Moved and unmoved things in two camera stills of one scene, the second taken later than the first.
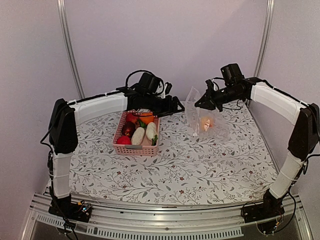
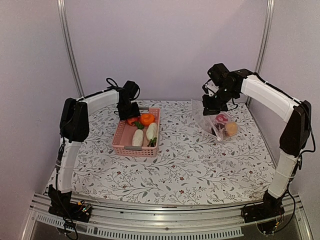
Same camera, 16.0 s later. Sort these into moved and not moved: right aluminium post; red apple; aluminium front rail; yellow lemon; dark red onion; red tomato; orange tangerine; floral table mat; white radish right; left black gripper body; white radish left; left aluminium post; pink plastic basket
Moved: left black gripper body; red apple; yellow lemon; dark red onion; red tomato
Not moved: right aluminium post; white radish right; floral table mat; pink plastic basket; aluminium front rail; orange tangerine; left aluminium post; white radish left
